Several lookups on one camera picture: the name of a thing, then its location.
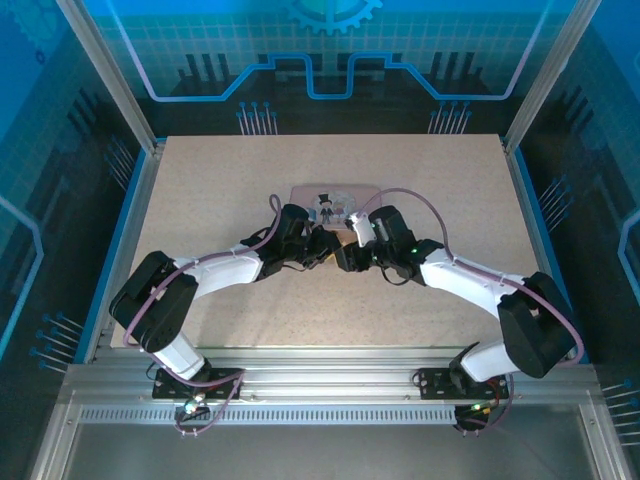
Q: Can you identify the pink cartoon tin box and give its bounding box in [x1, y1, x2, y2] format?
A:
[289, 183, 380, 249]

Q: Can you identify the grey metal shelf plate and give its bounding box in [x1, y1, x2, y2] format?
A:
[62, 423, 601, 480]

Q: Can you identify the blue gear print panel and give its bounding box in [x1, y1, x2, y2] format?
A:
[82, 0, 589, 137]

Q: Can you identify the blue circuit print panel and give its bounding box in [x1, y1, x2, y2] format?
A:
[509, 0, 640, 401]
[0, 0, 151, 381]

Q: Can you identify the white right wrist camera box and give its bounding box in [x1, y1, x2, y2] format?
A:
[348, 210, 377, 249]

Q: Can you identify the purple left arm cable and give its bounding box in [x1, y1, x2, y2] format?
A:
[122, 193, 284, 439]

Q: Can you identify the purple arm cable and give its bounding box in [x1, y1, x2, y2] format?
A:
[122, 193, 284, 439]
[357, 187, 586, 439]

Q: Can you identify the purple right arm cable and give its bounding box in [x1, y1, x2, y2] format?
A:
[357, 187, 586, 439]

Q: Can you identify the aluminium enclosure frame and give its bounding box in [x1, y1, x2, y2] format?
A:
[29, 0, 626, 480]

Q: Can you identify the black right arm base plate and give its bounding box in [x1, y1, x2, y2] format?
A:
[416, 367, 510, 401]

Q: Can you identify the slotted grey cable duct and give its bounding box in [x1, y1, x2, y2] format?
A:
[78, 405, 464, 427]

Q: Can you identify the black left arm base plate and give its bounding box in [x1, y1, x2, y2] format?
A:
[151, 367, 247, 401]

